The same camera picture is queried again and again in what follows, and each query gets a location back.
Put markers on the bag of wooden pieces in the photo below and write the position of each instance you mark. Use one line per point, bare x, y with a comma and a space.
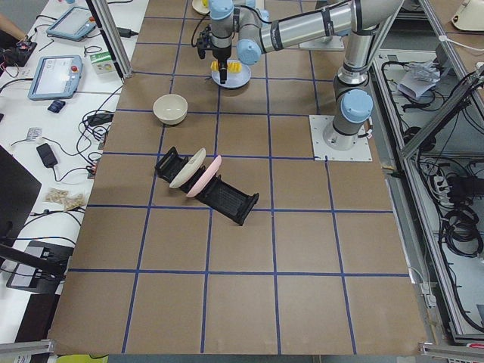
69, 202

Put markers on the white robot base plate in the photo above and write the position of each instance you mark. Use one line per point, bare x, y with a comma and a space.
328, 145

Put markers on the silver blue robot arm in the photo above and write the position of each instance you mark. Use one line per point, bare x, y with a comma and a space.
361, 26

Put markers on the cream plate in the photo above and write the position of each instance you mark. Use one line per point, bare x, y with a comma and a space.
189, 169

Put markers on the pink plate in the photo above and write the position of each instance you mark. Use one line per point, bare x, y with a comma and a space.
205, 178

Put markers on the green white box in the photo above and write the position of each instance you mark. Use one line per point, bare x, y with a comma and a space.
102, 63

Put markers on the blue plate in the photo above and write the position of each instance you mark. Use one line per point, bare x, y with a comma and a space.
234, 80

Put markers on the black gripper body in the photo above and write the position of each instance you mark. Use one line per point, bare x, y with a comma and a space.
221, 54

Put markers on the black dish rack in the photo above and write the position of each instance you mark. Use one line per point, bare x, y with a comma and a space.
219, 195

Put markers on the white plate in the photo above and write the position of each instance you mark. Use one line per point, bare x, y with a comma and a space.
201, 6

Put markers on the yellow croissant bread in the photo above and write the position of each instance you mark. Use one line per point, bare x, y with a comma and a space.
214, 66

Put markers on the far teach pendant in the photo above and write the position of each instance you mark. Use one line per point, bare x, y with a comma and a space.
73, 25

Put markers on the teach pendant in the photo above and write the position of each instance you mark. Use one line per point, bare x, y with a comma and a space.
56, 77
73, 25

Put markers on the black monitor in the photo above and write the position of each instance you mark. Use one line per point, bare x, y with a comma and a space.
19, 190

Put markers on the near teach pendant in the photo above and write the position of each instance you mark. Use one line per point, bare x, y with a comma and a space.
56, 77

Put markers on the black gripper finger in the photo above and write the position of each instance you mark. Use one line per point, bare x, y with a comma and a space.
224, 71
221, 70

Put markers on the black phone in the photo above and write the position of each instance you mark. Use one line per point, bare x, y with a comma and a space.
46, 155

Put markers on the beige bowl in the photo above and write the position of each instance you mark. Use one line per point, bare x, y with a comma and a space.
170, 109

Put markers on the black power adapter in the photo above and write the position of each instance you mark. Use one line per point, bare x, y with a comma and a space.
99, 119

